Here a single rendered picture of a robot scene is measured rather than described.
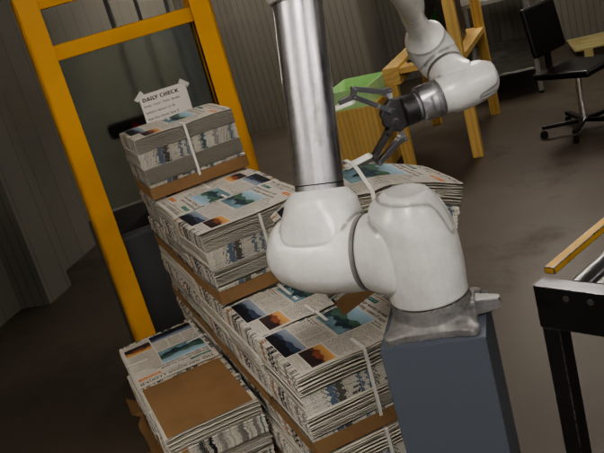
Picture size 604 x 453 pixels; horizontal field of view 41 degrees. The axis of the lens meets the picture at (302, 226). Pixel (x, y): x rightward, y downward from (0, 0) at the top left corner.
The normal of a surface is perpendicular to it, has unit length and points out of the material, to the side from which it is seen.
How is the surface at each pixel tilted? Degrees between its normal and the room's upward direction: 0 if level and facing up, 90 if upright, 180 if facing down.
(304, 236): 70
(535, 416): 0
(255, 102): 90
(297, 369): 3
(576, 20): 90
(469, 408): 90
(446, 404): 90
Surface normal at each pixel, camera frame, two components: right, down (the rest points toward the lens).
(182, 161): 0.40, 0.19
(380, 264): -0.49, 0.36
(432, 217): 0.40, -0.18
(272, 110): -0.22, 0.36
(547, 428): -0.26, -0.92
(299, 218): -0.54, 0.06
